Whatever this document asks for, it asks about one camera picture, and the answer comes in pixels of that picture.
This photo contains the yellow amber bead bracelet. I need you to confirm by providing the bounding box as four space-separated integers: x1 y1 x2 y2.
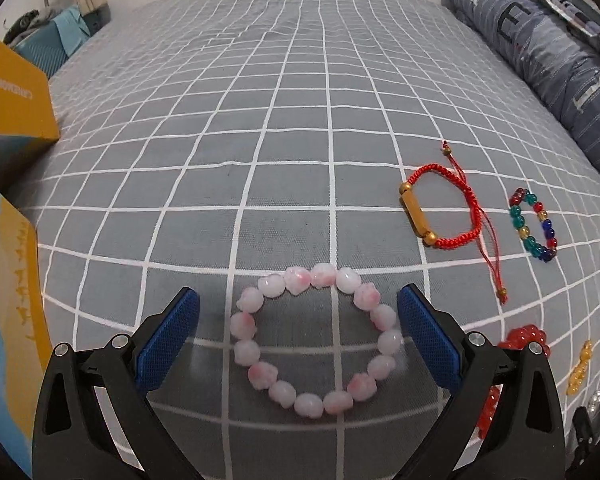
564 339 594 397

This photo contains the red round bead bracelet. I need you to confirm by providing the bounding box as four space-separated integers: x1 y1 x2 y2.
476 324 553 441

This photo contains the multicolour glass bead bracelet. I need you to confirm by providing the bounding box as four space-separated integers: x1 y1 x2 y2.
507 186 560 265

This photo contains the red braided cord bracelet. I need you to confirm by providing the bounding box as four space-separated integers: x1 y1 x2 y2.
398 140 510 306

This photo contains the pink white bead bracelet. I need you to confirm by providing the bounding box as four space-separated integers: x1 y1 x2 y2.
228 262 406 417

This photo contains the yellow blue cardboard box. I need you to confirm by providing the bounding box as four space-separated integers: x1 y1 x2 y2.
0 40 59 477

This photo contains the grey checked bed sheet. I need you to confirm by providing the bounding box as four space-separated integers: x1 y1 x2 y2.
9 0 600 479

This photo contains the teal suitcase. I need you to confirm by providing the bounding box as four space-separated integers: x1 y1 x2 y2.
3 4 111 79

